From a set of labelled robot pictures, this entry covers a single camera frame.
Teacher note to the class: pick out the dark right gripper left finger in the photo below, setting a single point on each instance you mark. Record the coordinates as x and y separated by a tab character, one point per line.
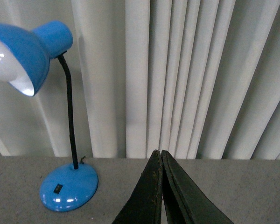
144	204

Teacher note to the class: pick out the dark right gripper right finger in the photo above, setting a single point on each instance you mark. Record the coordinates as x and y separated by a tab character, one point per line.
184	202

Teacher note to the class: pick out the white vertical blinds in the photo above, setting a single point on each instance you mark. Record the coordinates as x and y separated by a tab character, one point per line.
199	78

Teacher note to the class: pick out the blue desk lamp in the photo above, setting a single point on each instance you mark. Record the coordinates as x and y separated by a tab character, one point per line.
35	112

